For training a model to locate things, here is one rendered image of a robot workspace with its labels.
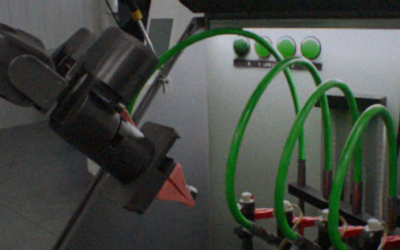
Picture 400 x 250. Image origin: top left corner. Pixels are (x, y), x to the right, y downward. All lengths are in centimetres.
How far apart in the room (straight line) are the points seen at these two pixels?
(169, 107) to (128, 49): 70
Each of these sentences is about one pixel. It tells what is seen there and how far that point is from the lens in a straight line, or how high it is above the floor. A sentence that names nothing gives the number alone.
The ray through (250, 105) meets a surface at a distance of 82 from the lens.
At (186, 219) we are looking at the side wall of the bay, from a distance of 137.
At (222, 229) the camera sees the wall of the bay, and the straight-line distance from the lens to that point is 144.
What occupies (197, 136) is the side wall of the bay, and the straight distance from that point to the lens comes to 135.
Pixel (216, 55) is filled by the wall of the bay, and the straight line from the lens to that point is 133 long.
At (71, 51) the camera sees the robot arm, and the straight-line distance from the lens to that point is 95.
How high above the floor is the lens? 147
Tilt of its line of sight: 12 degrees down
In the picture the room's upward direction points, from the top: 2 degrees counter-clockwise
